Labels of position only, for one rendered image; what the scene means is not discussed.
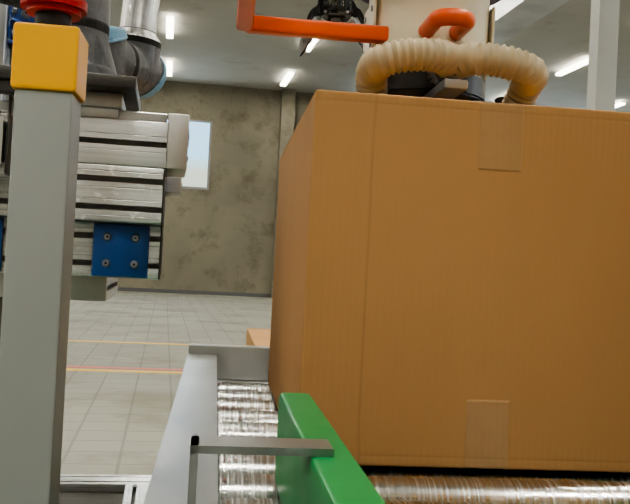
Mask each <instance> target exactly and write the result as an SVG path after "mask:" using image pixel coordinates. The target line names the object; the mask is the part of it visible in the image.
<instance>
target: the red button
mask: <svg viewBox="0 0 630 504"><path fill-rule="evenodd" d="M20 6H21V8H22V9H24V10H25V11H26V13H27V14H28V15H29V16H31V17H34V18H35V22H34V23H39V24H51V25H64V26H72V23H75V22H78V21H80V20H81V18H83V17H85V16H86V15H87V7H88V5H87V3H86V1H84V0H20Z"/></svg>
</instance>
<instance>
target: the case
mask: <svg viewBox="0 0 630 504"><path fill-rule="evenodd" d="M268 383H269V386H270V388H271V391H272V394H273V397H274V400H275V403H276V406H277V408H278V407H279V396H280V394H281V393H307V394H309V395H310V396H311V397H312V399H313V400H314V401H315V403H316V404H317V406H318V407H319V409H320V410H321V411H322V413H323V414H324V416H325V417H326V419H327V420H328V421H329V423H330V424H331V426H332V427H333V429H334V430H335V431H336V433H337V434H338V436H339V437H340V439H341V440H342V441H343V443H344V444H345V446H346V447H347V449H348V450H349V451H350V453H351V454H352V456H353V457H354V459H355V460H356V461H357V463H358V464H359V466H389V467H426V468H464V469H501V470H538V471H576V472H613V473H630V112H619V111H605V110H591V109H578V108H564V107H551V106H537V105H523V104H510V103H496V102H483V101H469V100H455V99H442V98H428V97H414V96H401V95H387V94H374V93H360V92H346V91H333V90H319V89H318V90H316V91H315V93H314V95H313V97H312V99H311V101H310V102H309V104H308V106H307V108H306V110H305V112H304V114H303V116H302V118H301V120H300V121H299V123H298V125H297V127H296V129H295V131H294V133H293V135H292V137H291V138H290V140H289V142H288V144H287V146H286V148H285V150H284V152H283V154H282V155H281V157H280V161H279V180H278V199H277V219H276V238H275V257H274V276H273V295H272V314H271V333H270V352H269V372H268Z"/></svg>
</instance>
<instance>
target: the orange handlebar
mask: <svg viewBox="0 0 630 504"><path fill-rule="evenodd" d="M255 5H256V0H238V1H237V21H236V27H237V30H239V31H245V32H246V33H248V34H260V35H272V36H285V37H297V38H310V39H322V40H335V41H347V42H360V43H375V44H379V43H383V42H385V41H387V40H388V36H389V28H388V26H379V25H367V24H355V23H343V22H331V21H318V20H306V19H294V18H282V17H270V16H258V15H254V13H255ZM475 22H476V18H475V16H474V15H473V13H472V12H470V11H468V10H465V9H461V8H441V9H437V10H434V11H433V12H431V13H430V14H429V15H428V17H427V18H426V19H425V20H424V21H423V23H422V24H421V25H420V26H419V29H418V32H419V35H420V36H421V37H423V38H424V37H426V38H430V37H432V36H433V35H434V34H435V33H436V32H437V31H438V30H439V28H440V27H442V26H451V27H450V29H449V36H450V37H451V39H453V40H455V41H459V40H461V39H462V38H463V37H464V36H465V35H466V34H467V33H468V32H469V31H470V30H471V29H472V28H473V27H474V26H475Z"/></svg>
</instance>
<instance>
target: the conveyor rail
mask: <svg viewBox="0 0 630 504"><path fill-rule="evenodd" d="M192 435H195V436H218V421H217V354H195V353H188V356H187V359H186V363H185V366H184V369H183V373H182V376H181V379H180V383H179V386H178V389H177V393H176V396H175V399H174V403H173V406H172V409H171V413H170V416H169V419H168V423H167V426H166V429H165V433H164V436H163V439H162V443H161V446H160V449H159V453H158V456H157V460H156V463H155V466H154V470H153V473H152V476H151V480H150V483H149V486H148V490H147V493H146V496H145V500H144V503H143V504H187V498H188V479H189V461H190V444H191V437H192ZM196 504H218V454H198V471H197V490H196Z"/></svg>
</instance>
